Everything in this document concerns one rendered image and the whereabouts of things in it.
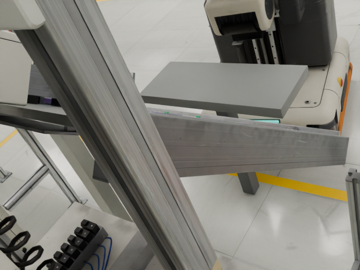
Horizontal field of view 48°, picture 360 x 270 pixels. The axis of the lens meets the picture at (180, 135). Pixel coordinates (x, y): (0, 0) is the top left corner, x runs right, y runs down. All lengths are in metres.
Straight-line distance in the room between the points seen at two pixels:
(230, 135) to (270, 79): 0.95
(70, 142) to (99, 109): 1.17
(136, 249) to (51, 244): 0.30
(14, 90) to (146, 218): 0.23
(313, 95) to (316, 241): 0.62
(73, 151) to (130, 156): 1.15
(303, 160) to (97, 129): 0.49
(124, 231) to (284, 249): 0.77
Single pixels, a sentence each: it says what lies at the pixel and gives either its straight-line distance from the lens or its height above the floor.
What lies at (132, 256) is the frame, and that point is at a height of 0.66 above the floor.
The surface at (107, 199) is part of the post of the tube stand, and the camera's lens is 1.60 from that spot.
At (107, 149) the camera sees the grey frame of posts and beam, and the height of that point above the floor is 1.21.
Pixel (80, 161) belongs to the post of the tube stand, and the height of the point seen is 0.58.
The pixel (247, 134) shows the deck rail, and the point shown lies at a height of 1.04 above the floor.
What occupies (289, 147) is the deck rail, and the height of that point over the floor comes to 0.94.
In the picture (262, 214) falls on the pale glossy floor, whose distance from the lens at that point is 1.79.
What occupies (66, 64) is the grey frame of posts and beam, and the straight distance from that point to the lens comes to 0.25.
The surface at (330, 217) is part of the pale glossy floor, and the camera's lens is 1.73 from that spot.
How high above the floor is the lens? 1.37
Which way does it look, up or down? 36 degrees down
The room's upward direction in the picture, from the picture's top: 23 degrees counter-clockwise
